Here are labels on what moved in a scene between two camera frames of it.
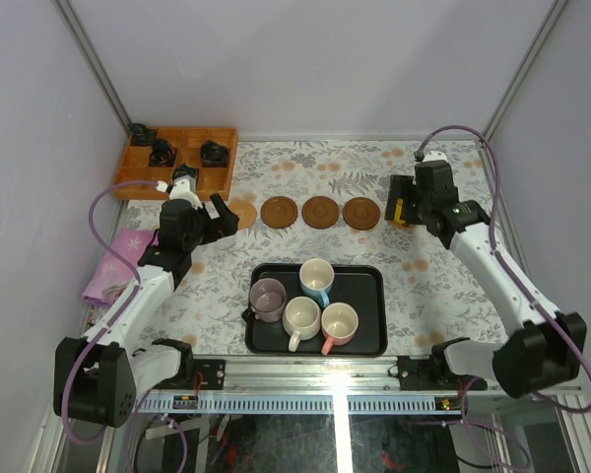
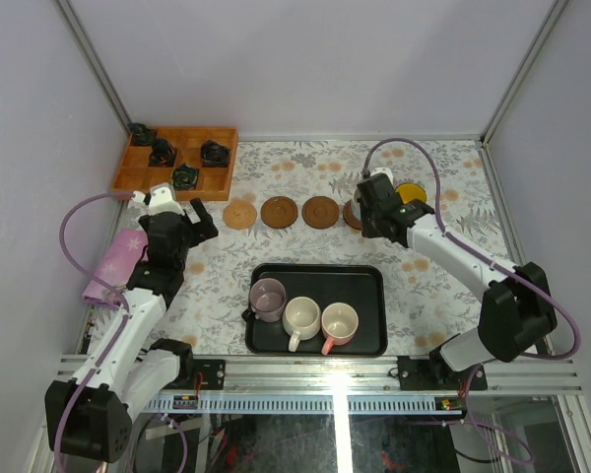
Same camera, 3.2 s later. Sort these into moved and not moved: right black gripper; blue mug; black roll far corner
Moved: right black gripper; blue mug
Not moved: black roll far corner
